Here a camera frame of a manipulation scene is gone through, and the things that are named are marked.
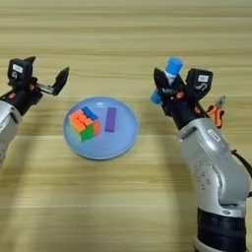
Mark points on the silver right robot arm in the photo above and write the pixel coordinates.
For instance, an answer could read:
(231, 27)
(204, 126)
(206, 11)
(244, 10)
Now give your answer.
(210, 164)

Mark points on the blue glue stick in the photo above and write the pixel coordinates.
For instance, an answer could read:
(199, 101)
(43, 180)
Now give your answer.
(173, 67)

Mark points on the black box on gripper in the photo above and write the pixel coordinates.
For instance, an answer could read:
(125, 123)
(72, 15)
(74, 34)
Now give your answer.
(199, 80)
(19, 70)

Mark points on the light blue round plate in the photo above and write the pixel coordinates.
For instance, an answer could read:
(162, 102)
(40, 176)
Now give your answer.
(108, 144)

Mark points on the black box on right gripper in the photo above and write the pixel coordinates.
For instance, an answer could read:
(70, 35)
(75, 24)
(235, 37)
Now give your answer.
(199, 80)

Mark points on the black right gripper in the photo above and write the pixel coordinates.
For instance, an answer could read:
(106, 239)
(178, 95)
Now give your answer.
(182, 110)

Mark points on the colourful puzzle cube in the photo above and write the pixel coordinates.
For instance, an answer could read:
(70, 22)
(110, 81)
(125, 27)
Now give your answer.
(83, 124)

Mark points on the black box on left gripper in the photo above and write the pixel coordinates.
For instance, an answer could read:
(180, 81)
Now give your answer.
(19, 70)

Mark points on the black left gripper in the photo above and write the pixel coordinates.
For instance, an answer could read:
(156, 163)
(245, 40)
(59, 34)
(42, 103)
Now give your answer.
(24, 98)

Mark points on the purple rectangular block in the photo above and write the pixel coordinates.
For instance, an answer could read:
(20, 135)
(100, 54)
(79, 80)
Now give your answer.
(110, 119)

